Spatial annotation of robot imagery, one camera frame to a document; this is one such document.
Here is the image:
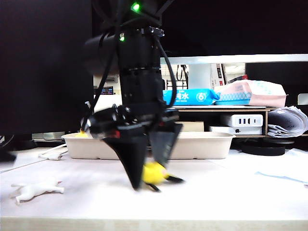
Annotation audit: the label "yellow black doll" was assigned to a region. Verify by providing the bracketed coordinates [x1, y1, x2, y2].
[142, 161, 185, 193]

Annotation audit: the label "white monitor stand pillar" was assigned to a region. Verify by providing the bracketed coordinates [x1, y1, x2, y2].
[189, 64, 212, 90]

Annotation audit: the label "white paper sheet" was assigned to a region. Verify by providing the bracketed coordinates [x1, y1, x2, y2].
[255, 148, 308, 186]

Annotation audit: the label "pink tissue pack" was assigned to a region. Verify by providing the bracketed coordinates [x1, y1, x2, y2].
[214, 79, 289, 108]

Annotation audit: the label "silver monitor base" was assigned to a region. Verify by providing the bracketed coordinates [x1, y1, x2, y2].
[31, 131, 67, 142]

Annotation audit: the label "black metal rack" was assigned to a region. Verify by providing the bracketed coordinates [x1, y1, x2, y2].
[166, 80, 188, 90]

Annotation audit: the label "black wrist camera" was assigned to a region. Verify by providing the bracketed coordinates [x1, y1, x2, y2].
[80, 107, 120, 135]

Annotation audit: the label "black round disc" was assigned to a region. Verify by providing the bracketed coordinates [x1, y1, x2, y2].
[240, 138, 287, 156]

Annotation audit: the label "rolled paper stack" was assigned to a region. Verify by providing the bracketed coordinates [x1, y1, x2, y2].
[267, 105, 308, 138]

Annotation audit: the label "large black monitor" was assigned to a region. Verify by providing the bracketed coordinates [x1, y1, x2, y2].
[0, 0, 94, 145]

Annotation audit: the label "blue wet wipes pack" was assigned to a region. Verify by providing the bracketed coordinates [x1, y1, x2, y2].
[161, 88, 221, 106]

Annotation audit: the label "white corner object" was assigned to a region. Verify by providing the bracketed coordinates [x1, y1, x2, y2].
[297, 93, 308, 106]

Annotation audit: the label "small cardboard box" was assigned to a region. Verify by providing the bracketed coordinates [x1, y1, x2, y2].
[179, 121, 205, 132]

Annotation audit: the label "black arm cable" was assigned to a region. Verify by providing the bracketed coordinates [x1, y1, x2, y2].
[92, 31, 116, 106]
[155, 36, 178, 106]

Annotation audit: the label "white horse doll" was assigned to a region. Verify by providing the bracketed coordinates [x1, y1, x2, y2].
[10, 178, 65, 205]

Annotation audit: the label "black monitor silver bezel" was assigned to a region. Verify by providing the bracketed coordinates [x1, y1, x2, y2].
[92, 0, 308, 64]

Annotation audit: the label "white USB cable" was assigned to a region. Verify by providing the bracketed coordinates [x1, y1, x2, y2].
[38, 143, 69, 161]

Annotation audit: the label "white power charger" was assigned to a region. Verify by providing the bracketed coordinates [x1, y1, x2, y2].
[220, 114, 263, 128]

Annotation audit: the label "beige paper box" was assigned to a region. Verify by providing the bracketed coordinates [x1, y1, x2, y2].
[166, 131, 236, 160]
[61, 132, 153, 160]

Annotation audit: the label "hanging black cables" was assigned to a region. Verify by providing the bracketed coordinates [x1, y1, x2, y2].
[176, 64, 189, 82]

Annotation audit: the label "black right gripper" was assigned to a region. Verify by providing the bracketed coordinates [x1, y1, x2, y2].
[91, 102, 184, 191]

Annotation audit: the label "black wooden desk organizer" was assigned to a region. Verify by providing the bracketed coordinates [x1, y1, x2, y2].
[166, 105, 275, 138]

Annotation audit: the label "white flat apple box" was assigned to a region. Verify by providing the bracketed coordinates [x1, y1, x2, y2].
[208, 125, 262, 135]

